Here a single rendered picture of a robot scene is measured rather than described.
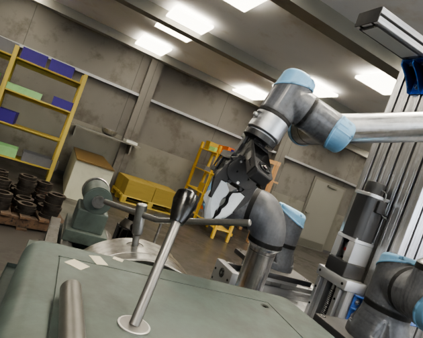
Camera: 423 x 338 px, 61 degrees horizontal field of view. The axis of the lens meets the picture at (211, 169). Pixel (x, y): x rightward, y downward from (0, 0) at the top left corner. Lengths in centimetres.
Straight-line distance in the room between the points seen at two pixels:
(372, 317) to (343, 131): 48
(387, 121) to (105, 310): 76
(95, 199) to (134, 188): 615
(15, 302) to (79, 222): 145
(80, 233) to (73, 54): 733
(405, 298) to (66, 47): 854
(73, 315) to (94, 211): 150
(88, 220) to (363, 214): 124
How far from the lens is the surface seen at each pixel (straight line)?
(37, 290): 44
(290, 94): 75
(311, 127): 77
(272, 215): 95
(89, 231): 188
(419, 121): 100
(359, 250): 126
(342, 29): 423
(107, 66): 897
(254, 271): 100
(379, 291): 103
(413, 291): 92
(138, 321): 42
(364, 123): 94
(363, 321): 104
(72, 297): 39
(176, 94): 926
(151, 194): 807
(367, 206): 124
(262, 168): 65
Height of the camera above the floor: 144
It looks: 1 degrees down
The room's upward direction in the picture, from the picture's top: 20 degrees clockwise
